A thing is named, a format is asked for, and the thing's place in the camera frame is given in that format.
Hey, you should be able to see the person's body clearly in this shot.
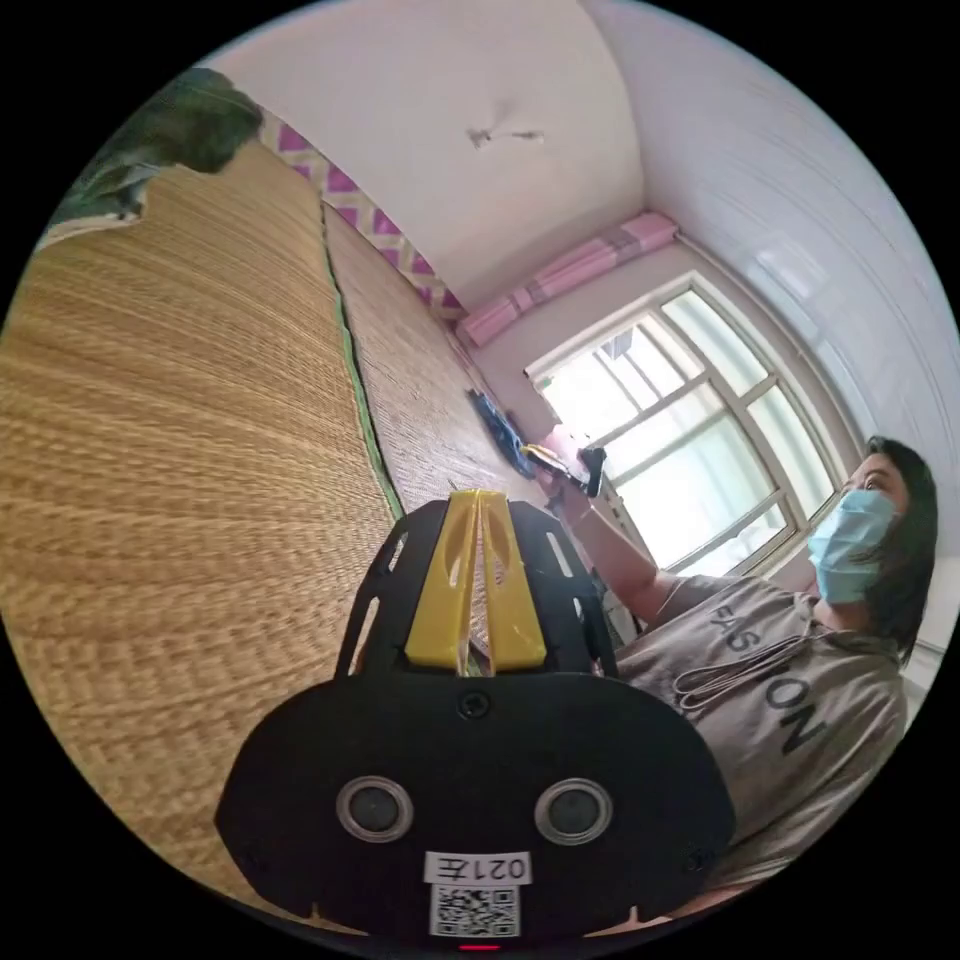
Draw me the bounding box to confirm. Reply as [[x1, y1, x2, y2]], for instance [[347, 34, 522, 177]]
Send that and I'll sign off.
[[611, 437, 940, 913]]

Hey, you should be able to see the bed with woven mat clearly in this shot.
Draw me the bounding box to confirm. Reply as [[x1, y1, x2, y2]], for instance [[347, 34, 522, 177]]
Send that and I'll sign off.
[[0, 119, 601, 928]]

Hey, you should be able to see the pile of clothes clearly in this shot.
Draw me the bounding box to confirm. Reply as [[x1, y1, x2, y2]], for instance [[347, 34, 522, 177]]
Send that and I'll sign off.
[[56, 67, 265, 226]]

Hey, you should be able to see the pink striped curtain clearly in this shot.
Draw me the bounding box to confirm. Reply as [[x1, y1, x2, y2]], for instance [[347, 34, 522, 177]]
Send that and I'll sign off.
[[455, 211, 678, 348]]

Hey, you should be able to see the person's right forearm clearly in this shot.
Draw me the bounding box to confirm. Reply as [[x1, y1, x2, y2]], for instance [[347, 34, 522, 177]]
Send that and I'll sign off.
[[573, 503, 680, 628]]

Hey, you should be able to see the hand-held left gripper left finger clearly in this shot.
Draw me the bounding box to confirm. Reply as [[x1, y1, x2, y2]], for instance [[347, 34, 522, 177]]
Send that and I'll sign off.
[[405, 489, 480, 669]]

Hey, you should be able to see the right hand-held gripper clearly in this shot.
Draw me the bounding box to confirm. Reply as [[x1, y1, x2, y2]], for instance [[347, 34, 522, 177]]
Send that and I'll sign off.
[[522, 443, 595, 498]]

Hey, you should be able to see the window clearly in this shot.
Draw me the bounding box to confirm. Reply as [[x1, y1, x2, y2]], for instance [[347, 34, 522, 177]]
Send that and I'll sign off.
[[523, 271, 865, 580]]

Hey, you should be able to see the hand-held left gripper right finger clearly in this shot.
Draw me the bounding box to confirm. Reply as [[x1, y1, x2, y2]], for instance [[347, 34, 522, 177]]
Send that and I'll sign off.
[[478, 489, 548, 673]]

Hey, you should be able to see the blue long sleeve shirt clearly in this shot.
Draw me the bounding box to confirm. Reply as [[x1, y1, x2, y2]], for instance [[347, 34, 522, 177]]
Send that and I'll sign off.
[[466, 389, 538, 482]]

